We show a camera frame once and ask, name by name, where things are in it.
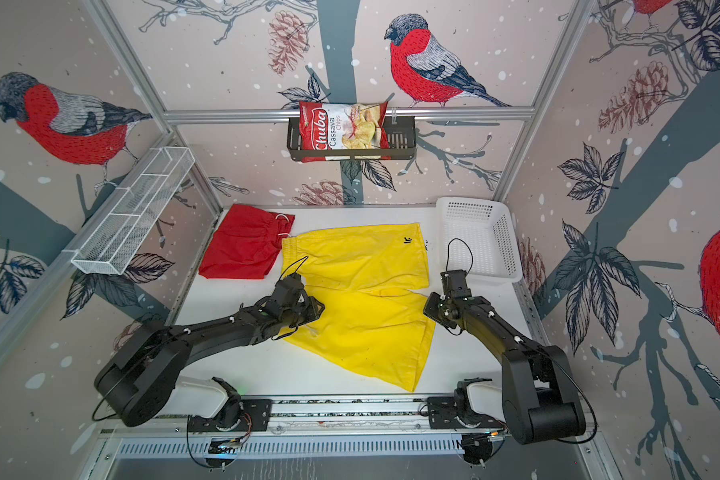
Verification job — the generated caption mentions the white plastic basket tray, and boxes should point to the white plastic basket tray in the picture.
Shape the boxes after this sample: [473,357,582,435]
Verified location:
[436,197,523,284]

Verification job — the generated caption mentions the red shorts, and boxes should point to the red shorts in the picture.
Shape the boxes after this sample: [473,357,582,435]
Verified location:
[199,205,295,280]

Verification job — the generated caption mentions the yellow shorts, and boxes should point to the yellow shorts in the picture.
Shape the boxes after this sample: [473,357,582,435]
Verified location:
[282,223,435,392]

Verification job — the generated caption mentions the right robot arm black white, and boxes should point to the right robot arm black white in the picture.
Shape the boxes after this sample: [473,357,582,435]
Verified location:
[423,270,586,445]

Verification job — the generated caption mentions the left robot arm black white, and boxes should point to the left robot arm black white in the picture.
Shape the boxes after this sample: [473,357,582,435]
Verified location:
[94,273,325,427]

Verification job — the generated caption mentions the red cassava chips bag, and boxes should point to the red cassava chips bag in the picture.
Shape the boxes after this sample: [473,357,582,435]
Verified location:
[299,102,389,163]

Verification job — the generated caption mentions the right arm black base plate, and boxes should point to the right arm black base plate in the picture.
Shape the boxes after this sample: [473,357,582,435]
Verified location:
[425,396,506,430]

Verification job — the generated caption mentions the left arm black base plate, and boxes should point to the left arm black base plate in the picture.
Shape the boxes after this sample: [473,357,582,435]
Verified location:
[187,399,273,434]

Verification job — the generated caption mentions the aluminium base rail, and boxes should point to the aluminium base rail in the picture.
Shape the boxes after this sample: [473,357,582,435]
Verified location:
[98,391,595,436]

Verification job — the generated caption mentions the black wire wall basket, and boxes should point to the black wire wall basket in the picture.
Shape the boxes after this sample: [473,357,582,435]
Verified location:
[286,116,417,163]

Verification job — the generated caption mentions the white mesh wall shelf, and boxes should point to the white mesh wall shelf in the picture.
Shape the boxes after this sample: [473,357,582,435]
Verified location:
[71,146,195,275]

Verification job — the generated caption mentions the horizontal aluminium frame bar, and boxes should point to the horizontal aluminium frame bar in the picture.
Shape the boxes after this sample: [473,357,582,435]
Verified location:
[163,106,536,126]

